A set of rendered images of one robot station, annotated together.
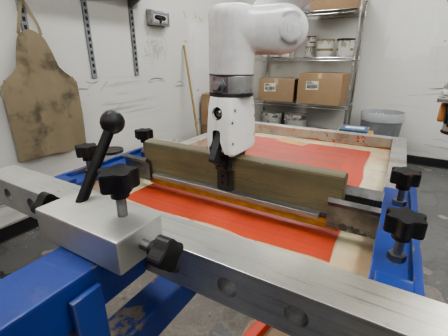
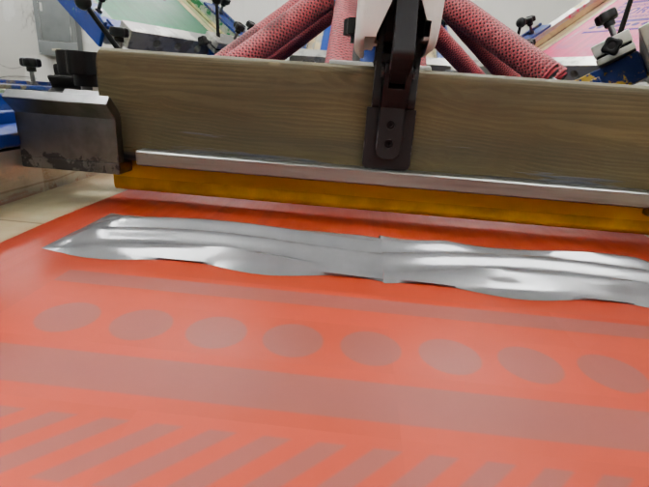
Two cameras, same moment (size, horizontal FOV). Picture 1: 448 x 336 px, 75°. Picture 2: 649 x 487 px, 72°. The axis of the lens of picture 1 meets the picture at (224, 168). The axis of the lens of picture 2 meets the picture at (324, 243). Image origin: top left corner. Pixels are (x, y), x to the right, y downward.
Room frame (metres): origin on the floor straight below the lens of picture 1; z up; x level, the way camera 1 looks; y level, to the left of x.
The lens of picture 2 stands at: (0.79, -0.19, 1.05)
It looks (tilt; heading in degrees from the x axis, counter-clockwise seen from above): 20 degrees down; 153
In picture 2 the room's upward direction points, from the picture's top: 4 degrees clockwise
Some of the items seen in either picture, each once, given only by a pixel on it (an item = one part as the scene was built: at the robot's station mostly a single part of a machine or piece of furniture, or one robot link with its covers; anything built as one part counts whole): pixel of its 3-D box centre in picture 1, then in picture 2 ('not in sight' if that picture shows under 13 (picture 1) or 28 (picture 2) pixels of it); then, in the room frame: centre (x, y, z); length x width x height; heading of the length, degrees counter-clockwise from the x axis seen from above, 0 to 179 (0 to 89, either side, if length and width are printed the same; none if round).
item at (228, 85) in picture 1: (229, 83); not in sight; (0.51, -0.01, 1.18); 0.09 x 0.07 x 0.03; 150
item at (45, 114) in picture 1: (41, 82); not in sight; (2.16, 1.29, 1.06); 0.53 x 0.07 x 1.05; 150
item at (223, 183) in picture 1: (222, 175); not in sight; (0.49, 0.00, 1.03); 0.03 x 0.03 x 0.07; 60
